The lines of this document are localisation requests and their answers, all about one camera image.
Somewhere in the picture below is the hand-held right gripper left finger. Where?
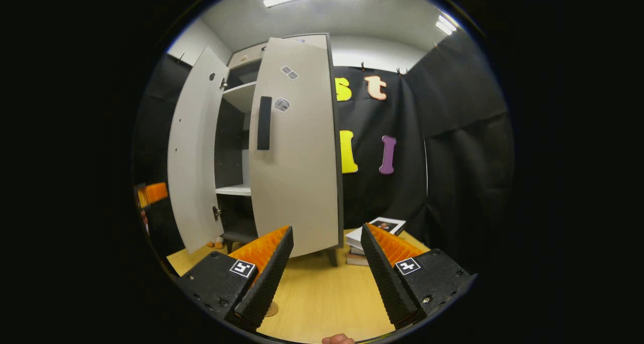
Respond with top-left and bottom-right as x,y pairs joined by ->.
176,226 -> 294,333

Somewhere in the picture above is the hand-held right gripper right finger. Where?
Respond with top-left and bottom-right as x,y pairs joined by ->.
360,223 -> 477,329

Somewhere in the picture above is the grey cabinet door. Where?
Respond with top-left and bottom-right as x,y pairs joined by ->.
168,46 -> 230,254
249,35 -> 344,258

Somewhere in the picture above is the grey cabinet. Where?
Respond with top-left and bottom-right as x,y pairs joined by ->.
168,33 -> 344,268

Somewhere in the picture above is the grey cabinet shelf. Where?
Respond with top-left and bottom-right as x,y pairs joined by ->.
222,81 -> 257,113
215,184 -> 252,197

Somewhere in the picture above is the grey cabinet drawer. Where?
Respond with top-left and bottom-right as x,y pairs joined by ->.
229,42 -> 267,68

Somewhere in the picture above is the thick white book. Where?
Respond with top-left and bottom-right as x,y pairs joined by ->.
345,227 -> 373,250

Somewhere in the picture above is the black backdrop cloth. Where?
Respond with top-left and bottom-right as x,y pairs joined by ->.
132,27 -> 515,274

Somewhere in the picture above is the black door handle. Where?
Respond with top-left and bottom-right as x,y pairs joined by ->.
257,96 -> 273,150

